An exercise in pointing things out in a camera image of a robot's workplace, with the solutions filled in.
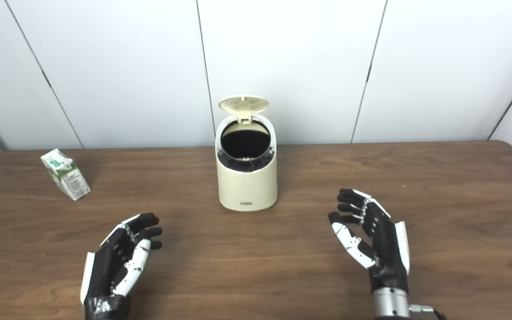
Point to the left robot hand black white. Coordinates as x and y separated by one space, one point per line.
102 275

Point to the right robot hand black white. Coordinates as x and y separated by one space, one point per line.
387 249

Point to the green white milk carton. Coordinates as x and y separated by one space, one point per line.
69 180

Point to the cream-colored bin body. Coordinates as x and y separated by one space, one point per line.
247 189

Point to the cream round bin lid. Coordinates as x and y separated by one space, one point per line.
243 103

